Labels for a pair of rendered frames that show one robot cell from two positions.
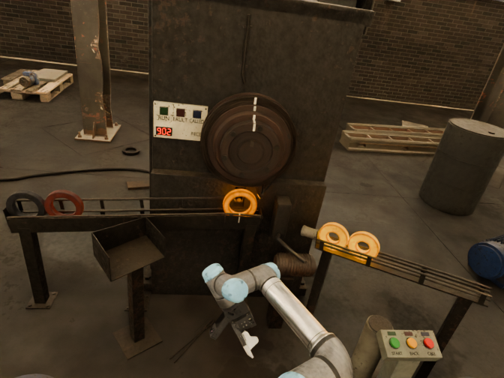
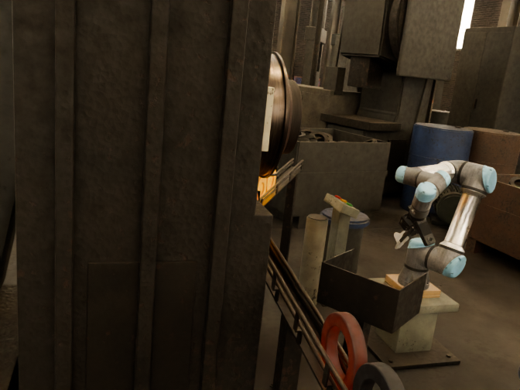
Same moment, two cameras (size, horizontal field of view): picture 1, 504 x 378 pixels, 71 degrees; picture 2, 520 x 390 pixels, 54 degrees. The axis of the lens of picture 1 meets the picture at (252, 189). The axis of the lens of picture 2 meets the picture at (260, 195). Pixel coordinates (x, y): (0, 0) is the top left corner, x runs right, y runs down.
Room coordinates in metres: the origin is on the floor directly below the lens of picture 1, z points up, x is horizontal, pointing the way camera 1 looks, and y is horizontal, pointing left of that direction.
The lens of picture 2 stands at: (1.87, 1.97, 1.30)
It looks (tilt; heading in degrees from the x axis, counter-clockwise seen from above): 14 degrees down; 262
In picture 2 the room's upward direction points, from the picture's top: 6 degrees clockwise
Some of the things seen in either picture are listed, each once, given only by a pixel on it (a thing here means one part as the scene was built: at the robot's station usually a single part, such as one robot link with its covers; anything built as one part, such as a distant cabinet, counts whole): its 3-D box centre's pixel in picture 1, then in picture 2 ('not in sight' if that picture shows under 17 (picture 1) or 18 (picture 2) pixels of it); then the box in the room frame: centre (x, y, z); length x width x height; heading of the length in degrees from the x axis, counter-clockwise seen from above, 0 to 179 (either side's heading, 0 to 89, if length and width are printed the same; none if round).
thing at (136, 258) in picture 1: (131, 292); (357, 368); (1.29, 0.52, 0.36); 0.26 x 0.20 x 0.72; 134
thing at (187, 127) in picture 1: (180, 121); (256, 114); (1.69, 0.40, 1.15); 0.26 x 0.02 x 0.18; 99
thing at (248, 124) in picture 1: (250, 151); (284, 117); (1.54, 0.03, 1.12); 0.28 x 0.06 x 0.28; 99
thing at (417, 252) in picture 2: not in sight; (421, 252); (0.76, -0.24, 0.50); 0.13 x 0.12 x 0.14; 127
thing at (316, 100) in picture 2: not in sight; (308, 131); (0.49, -4.29, 0.55); 1.10 x 0.53 x 1.10; 119
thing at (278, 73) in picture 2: (248, 142); (259, 114); (1.64, 0.05, 1.12); 0.47 x 0.06 x 0.47; 99
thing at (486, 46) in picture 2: not in sight; (489, 113); (-1.77, -4.15, 1.00); 0.80 x 0.63 x 2.00; 104
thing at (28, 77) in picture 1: (32, 77); not in sight; (5.05, 3.38, 0.25); 0.40 x 0.24 x 0.22; 9
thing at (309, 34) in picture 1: (238, 151); (139, 172); (2.06, 0.12, 0.88); 1.08 x 0.73 x 1.76; 99
